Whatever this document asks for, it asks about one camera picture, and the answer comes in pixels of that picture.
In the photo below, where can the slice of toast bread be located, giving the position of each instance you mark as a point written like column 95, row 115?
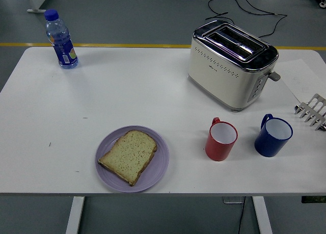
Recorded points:
column 130, row 155

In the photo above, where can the purple plate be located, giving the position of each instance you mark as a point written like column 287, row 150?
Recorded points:
column 158, row 167

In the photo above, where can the grey toaster lever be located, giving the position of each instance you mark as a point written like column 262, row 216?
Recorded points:
column 275, row 76

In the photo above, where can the cream and chrome toaster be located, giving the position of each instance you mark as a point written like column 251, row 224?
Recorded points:
column 216, row 76

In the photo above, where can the red mug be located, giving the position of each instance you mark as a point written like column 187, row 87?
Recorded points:
column 216, row 150

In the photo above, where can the blue mug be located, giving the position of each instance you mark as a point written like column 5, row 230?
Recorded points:
column 267, row 144

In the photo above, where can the clear bottle with blue label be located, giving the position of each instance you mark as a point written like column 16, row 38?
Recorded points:
column 63, row 50

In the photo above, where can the white table leg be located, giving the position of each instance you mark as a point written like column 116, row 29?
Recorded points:
column 262, row 216
column 75, row 216

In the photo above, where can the metal toast rack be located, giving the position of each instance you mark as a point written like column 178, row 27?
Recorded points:
column 319, row 125

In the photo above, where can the white desk foot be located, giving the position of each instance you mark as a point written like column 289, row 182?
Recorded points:
column 38, row 10

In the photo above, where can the black table control panel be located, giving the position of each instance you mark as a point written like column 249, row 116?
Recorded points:
column 313, row 199

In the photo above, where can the clear bracket under table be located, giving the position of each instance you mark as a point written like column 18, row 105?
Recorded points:
column 231, row 199

